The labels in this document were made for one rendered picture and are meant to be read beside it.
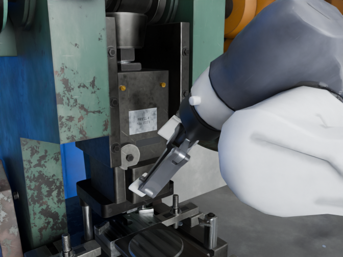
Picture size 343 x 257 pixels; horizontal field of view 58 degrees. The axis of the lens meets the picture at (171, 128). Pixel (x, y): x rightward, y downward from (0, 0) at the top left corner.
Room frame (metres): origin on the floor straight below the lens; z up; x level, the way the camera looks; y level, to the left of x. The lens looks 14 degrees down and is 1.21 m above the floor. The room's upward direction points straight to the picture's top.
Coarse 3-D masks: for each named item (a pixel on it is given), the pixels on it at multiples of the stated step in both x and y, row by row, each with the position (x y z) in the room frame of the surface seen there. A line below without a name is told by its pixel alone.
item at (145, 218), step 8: (128, 216) 0.76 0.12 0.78; (136, 216) 0.76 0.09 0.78; (144, 216) 0.76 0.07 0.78; (152, 216) 0.76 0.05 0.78; (96, 224) 0.71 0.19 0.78; (112, 224) 0.71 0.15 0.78; (120, 224) 0.71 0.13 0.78; (128, 224) 0.74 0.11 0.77; (136, 224) 0.71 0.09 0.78; (144, 224) 0.71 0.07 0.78; (152, 224) 0.71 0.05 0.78; (104, 232) 0.68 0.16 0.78; (112, 232) 0.68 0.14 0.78; (120, 232) 0.68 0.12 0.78; (128, 232) 0.68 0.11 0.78; (96, 240) 0.70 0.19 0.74; (104, 240) 0.67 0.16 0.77; (112, 240) 0.65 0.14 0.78; (104, 248) 0.67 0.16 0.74; (112, 248) 0.64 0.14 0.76; (112, 256) 0.64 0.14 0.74
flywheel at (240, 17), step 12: (240, 0) 0.88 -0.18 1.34; (252, 0) 0.88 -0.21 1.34; (264, 0) 0.86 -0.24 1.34; (324, 0) 0.74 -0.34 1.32; (336, 0) 0.68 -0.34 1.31; (240, 12) 0.88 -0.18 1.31; (252, 12) 0.88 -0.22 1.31; (228, 24) 0.91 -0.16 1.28; (240, 24) 0.89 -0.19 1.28; (228, 36) 0.93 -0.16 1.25
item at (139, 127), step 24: (120, 72) 0.63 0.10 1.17; (144, 72) 0.66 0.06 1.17; (168, 72) 0.70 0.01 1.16; (120, 96) 0.63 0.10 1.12; (144, 96) 0.66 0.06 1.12; (168, 96) 0.70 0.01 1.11; (120, 120) 0.62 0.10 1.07; (144, 120) 0.66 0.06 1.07; (144, 144) 0.66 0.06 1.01; (96, 168) 0.68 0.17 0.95; (120, 168) 0.62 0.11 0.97; (144, 168) 0.62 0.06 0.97; (120, 192) 0.62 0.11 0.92
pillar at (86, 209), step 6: (84, 210) 0.71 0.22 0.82; (90, 210) 0.72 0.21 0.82; (84, 216) 0.71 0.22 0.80; (90, 216) 0.72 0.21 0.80; (84, 222) 0.71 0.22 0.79; (90, 222) 0.72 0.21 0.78; (84, 228) 0.72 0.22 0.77; (90, 228) 0.72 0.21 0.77; (84, 234) 0.72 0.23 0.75; (90, 234) 0.72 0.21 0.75
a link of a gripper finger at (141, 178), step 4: (180, 124) 0.45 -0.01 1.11; (176, 128) 0.45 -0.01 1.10; (180, 128) 0.45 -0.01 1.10; (176, 132) 0.45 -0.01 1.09; (172, 136) 0.46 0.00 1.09; (176, 136) 0.45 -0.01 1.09; (168, 140) 0.46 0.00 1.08; (172, 140) 0.45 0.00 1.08; (168, 144) 0.45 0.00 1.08; (172, 144) 0.46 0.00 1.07; (196, 144) 0.45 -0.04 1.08; (168, 148) 0.45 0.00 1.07; (172, 148) 0.45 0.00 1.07; (188, 148) 0.45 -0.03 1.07; (164, 152) 0.45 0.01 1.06; (168, 152) 0.45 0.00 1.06; (160, 156) 0.46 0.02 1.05; (164, 156) 0.45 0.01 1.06; (160, 160) 0.45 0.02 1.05; (156, 164) 0.45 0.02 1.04; (152, 168) 0.46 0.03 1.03; (152, 172) 0.45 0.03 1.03; (140, 176) 0.46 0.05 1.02; (148, 176) 0.45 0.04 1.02; (140, 180) 0.45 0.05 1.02; (144, 180) 0.45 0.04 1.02
